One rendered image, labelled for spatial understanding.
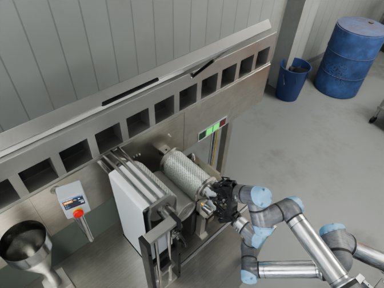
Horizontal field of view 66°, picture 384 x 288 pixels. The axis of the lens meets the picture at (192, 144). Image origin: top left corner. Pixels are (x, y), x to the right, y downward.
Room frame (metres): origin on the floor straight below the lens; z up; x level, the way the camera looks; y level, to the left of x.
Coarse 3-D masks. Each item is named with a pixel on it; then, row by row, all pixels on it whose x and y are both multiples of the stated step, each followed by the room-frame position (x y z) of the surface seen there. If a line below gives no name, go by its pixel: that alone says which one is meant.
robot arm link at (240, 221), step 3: (237, 219) 0.76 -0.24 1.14; (240, 219) 0.75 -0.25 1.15; (243, 219) 0.75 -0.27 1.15; (246, 219) 0.76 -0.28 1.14; (234, 222) 0.75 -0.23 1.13; (237, 222) 0.74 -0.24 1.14; (240, 222) 0.74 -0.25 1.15; (243, 222) 0.74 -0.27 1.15; (246, 222) 0.77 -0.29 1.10; (234, 225) 0.73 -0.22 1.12; (237, 225) 0.73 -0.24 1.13; (240, 225) 0.73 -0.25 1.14; (234, 228) 0.73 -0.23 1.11; (237, 228) 0.72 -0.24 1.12; (240, 228) 0.72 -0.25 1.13
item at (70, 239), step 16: (96, 208) 0.79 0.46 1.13; (112, 208) 0.84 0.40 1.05; (96, 224) 0.77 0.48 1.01; (112, 224) 0.82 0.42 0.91; (64, 240) 0.65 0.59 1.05; (80, 240) 0.70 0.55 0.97; (64, 256) 0.63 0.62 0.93; (0, 272) 0.47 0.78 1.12; (16, 272) 0.49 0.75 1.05; (32, 272) 0.52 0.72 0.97
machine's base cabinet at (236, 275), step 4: (260, 248) 0.87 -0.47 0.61; (240, 268) 0.73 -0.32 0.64; (236, 272) 0.70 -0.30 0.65; (240, 272) 0.74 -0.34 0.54; (232, 276) 0.67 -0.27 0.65; (236, 276) 0.71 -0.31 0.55; (240, 276) 0.76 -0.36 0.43; (228, 280) 0.65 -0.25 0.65; (232, 280) 0.69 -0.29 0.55; (236, 280) 0.73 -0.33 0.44; (240, 280) 0.78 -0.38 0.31; (224, 284) 0.62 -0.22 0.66; (228, 284) 0.66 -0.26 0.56; (232, 284) 0.70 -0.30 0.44; (236, 284) 0.75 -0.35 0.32; (240, 284) 0.80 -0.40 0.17
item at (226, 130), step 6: (222, 126) 1.78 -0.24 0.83; (228, 126) 1.74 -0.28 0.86; (222, 132) 1.77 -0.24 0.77; (228, 132) 1.75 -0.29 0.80; (222, 138) 1.76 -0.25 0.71; (228, 138) 1.76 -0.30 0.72; (222, 144) 1.76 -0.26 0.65; (228, 144) 1.77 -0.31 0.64; (222, 150) 1.75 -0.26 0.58; (222, 156) 1.74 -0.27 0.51; (222, 162) 1.74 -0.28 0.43; (216, 168) 1.78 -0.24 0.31; (222, 168) 1.75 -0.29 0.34; (222, 174) 1.76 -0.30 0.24
